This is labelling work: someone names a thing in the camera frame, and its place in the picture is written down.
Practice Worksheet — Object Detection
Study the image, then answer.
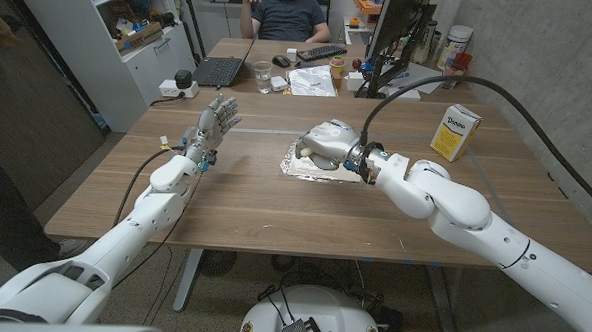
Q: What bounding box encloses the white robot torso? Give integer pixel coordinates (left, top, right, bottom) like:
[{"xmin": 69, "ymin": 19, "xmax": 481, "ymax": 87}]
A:
[{"xmin": 238, "ymin": 282, "xmax": 386, "ymax": 332}]

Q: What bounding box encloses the small white box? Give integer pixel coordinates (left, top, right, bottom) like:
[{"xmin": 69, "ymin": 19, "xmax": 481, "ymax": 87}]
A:
[{"xmin": 345, "ymin": 70, "xmax": 366, "ymax": 93}]

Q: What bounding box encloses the white paper sheet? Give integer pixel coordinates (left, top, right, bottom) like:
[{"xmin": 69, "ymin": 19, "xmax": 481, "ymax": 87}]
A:
[{"xmin": 386, "ymin": 60, "xmax": 445, "ymax": 96}]

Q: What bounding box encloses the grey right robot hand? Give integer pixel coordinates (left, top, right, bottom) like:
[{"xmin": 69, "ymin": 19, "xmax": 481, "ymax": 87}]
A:
[{"xmin": 294, "ymin": 117, "xmax": 367, "ymax": 173}]

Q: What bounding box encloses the black round floor fan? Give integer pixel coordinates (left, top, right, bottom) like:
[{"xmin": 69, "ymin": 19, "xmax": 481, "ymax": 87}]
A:
[{"xmin": 196, "ymin": 249, "xmax": 239, "ymax": 279}]

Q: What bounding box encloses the black computer monitor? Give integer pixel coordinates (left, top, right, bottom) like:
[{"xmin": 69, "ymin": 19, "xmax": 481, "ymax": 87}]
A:
[{"xmin": 368, "ymin": 0, "xmax": 433, "ymax": 63}]

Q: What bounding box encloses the white and yellow carton box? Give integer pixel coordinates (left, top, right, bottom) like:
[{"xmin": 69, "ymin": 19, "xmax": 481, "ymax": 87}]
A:
[{"xmin": 428, "ymin": 102, "xmax": 484, "ymax": 164}]

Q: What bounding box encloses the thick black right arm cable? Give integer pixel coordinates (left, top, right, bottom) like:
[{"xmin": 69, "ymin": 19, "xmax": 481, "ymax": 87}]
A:
[{"xmin": 356, "ymin": 70, "xmax": 592, "ymax": 219}]

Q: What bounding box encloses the clear bag with beige board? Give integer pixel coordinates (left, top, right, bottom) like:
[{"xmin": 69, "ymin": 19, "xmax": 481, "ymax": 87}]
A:
[{"xmin": 278, "ymin": 137, "xmax": 373, "ymax": 185}]

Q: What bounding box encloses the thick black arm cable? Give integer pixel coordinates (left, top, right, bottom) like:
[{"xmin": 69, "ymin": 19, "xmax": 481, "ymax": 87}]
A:
[
  {"xmin": 111, "ymin": 141, "xmax": 188, "ymax": 231},
  {"xmin": 356, "ymin": 70, "xmax": 592, "ymax": 219}
]

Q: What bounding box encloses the white shelf cabinet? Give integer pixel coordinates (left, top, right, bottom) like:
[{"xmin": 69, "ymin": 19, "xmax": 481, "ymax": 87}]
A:
[{"xmin": 14, "ymin": 0, "xmax": 200, "ymax": 137}]

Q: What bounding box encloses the black round plug adapter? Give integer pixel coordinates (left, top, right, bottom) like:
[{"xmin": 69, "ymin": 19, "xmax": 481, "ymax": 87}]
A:
[{"xmin": 173, "ymin": 69, "xmax": 194, "ymax": 90}]

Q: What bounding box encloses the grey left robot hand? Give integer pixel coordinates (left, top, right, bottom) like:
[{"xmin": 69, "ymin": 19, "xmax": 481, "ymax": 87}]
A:
[{"xmin": 183, "ymin": 91, "xmax": 244, "ymax": 168}]

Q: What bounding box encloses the colourful stacking toy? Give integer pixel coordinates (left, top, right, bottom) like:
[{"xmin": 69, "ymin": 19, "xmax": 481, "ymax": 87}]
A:
[{"xmin": 328, "ymin": 54, "xmax": 347, "ymax": 75}]

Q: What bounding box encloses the black keyboard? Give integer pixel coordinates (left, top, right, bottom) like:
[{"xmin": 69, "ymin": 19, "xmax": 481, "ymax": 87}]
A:
[{"xmin": 296, "ymin": 42, "xmax": 348, "ymax": 64}]

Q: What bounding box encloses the clear drinking glass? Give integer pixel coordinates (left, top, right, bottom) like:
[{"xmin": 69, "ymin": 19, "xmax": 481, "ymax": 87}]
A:
[{"xmin": 250, "ymin": 60, "xmax": 275, "ymax": 95}]

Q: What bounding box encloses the white power strip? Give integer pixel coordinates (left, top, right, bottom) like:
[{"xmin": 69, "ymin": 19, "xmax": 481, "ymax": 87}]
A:
[{"xmin": 158, "ymin": 78, "xmax": 201, "ymax": 101}]

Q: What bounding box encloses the clear bottle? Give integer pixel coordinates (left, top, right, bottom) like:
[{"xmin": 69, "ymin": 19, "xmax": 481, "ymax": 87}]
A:
[{"xmin": 413, "ymin": 18, "xmax": 438, "ymax": 66}]

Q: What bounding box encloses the small white charger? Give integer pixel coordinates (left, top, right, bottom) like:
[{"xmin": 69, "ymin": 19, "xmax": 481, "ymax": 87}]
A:
[{"xmin": 269, "ymin": 75, "xmax": 291, "ymax": 94}]

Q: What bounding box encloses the grey table leg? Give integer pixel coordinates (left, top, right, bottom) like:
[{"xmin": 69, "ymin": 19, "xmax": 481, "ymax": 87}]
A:
[
  {"xmin": 172, "ymin": 247, "xmax": 204, "ymax": 314},
  {"xmin": 423, "ymin": 264, "xmax": 459, "ymax": 332}
]

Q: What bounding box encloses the white labelled canister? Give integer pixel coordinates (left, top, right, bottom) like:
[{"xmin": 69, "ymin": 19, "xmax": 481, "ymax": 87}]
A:
[{"xmin": 435, "ymin": 23, "xmax": 474, "ymax": 73}]

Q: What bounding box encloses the seated person in dark shirt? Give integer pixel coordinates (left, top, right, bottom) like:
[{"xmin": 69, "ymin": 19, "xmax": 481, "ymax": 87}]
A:
[{"xmin": 238, "ymin": 0, "xmax": 333, "ymax": 44}]

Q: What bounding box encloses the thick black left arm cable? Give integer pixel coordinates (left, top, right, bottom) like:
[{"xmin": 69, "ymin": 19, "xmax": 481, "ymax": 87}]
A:
[{"xmin": 111, "ymin": 141, "xmax": 188, "ymax": 231}]

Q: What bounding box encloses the brown cardboard box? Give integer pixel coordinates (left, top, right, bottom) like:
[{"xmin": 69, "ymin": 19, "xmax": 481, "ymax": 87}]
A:
[{"xmin": 113, "ymin": 19, "xmax": 165, "ymax": 59}]

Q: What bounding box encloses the black laptop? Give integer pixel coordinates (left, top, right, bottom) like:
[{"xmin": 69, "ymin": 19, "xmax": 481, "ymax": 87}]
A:
[{"xmin": 191, "ymin": 34, "xmax": 257, "ymax": 90}]

